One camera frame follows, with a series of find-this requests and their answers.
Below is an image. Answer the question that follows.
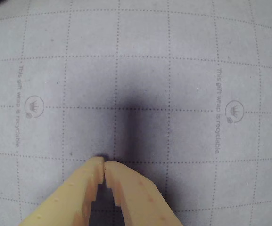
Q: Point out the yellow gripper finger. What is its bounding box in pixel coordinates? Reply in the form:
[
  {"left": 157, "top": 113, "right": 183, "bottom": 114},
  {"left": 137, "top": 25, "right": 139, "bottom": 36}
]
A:
[
  {"left": 105, "top": 161, "right": 183, "bottom": 226},
  {"left": 17, "top": 157, "right": 106, "bottom": 226}
]

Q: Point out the gridded wrapping paper sheet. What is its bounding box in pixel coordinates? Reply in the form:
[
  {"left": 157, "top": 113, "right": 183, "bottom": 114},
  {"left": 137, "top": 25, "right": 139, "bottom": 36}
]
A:
[{"left": 0, "top": 0, "right": 272, "bottom": 226}]

